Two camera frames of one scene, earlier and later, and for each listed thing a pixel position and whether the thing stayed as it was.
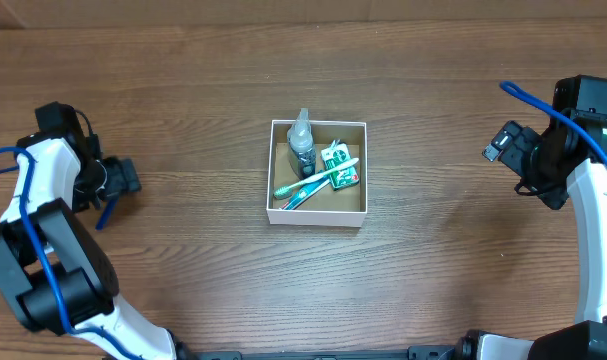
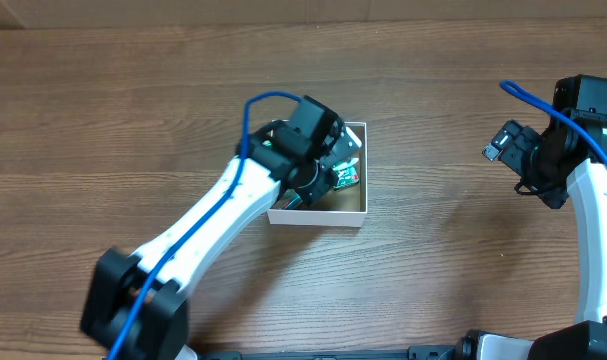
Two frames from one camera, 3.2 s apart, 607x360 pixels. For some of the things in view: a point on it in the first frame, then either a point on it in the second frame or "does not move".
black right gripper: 554,195 does not move
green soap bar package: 335,155 does not move
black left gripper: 125,177 to 315,192
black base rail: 461,349 does not move
